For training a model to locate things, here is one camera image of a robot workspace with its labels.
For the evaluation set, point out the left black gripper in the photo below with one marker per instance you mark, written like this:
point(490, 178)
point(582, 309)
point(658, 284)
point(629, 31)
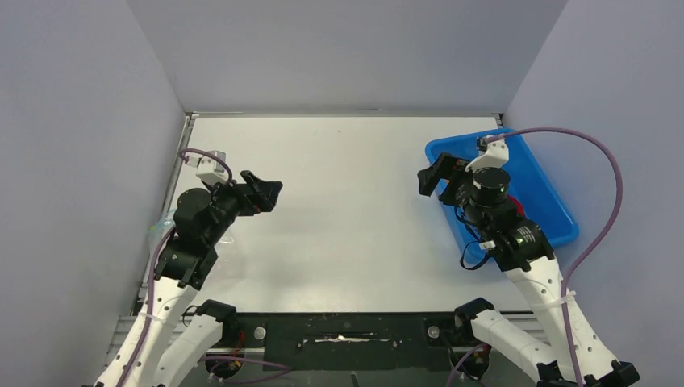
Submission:
point(256, 194)

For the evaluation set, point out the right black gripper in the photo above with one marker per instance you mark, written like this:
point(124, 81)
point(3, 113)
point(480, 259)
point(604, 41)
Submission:
point(444, 168)

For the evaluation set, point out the clear zip top bag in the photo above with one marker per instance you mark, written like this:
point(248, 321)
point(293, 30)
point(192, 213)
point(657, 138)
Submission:
point(157, 231)

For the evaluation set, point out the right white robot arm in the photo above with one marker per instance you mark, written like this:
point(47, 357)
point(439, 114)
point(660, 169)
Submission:
point(572, 355)

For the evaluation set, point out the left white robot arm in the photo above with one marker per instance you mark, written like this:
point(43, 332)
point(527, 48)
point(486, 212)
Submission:
point(184, 258)

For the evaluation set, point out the red chili pepper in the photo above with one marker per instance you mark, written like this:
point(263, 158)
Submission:
point(519, 208)

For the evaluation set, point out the blue plastic tray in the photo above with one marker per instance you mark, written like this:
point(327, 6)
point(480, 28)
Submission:
point(530, 186)

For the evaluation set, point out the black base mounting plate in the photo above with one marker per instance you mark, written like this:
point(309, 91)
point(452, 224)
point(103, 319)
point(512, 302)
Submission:
point(348, 341)

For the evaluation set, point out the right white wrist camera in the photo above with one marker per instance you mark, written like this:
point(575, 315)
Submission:
point(492, 153)

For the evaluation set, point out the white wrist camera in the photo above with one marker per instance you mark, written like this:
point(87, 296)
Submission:
point(492, 153)
point(211, 172)

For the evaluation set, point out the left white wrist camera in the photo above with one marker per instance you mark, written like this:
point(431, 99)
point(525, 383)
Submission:
point(211, 172)

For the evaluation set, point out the aluminium rail frame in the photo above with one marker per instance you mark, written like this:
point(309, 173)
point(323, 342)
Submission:
point(144, 176)

